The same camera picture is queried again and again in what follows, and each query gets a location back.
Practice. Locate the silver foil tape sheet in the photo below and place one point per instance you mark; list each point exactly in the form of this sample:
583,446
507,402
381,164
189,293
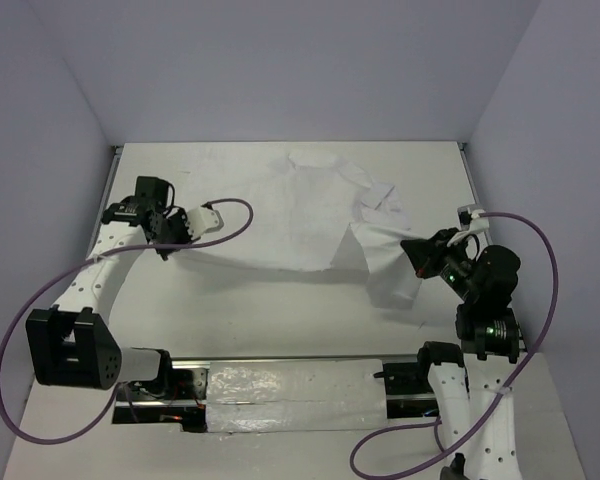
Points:
295,396

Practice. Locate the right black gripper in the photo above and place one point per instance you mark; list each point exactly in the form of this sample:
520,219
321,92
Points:
425,253

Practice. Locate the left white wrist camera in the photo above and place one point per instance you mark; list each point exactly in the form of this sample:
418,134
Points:
202,220

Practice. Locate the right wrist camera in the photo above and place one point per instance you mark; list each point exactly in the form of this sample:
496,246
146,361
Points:
471,220

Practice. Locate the white long sleeve shirt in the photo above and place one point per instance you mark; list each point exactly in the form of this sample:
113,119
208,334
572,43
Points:
317,217

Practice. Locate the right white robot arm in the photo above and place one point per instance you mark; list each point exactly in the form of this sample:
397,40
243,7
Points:
476,406

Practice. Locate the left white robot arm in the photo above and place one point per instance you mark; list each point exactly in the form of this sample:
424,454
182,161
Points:
70,342

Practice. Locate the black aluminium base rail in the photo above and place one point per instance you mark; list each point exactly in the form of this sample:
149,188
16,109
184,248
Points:
181,401

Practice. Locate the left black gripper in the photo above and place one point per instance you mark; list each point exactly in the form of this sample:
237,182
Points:
180,217

